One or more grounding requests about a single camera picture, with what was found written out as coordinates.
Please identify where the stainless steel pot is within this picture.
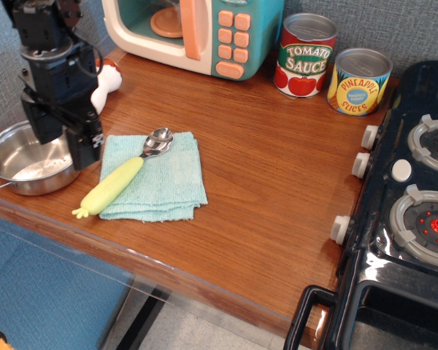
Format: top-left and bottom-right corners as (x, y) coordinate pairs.
(0, 121), (80, 196)

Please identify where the light blue folded cloth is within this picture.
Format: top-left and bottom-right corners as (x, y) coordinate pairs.
(99, 132), (208, 222)

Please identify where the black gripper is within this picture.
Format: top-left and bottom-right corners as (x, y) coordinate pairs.
(20, 43), (104, 171)

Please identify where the pineapple slices can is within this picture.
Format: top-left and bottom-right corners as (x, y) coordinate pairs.
(327, 47), (393, 116)

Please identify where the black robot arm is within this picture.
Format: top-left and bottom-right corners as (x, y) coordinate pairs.
(2, 1), (104, 171)

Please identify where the spoon with yellow-green handle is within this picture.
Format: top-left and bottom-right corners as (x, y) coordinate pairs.
(72, 128), (174, 219)

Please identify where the tomato sauce can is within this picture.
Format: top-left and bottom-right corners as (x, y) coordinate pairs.
(274, 12), (338, 98)

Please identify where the teal toy microwave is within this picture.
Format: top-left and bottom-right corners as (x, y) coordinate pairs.
(102, 1), (284, 81)

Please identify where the plush mushroom toy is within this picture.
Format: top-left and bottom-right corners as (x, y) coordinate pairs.
(91, 58), (123, 114)

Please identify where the black toy stove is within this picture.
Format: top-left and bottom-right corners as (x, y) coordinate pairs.
(285, 61), (438, 349)

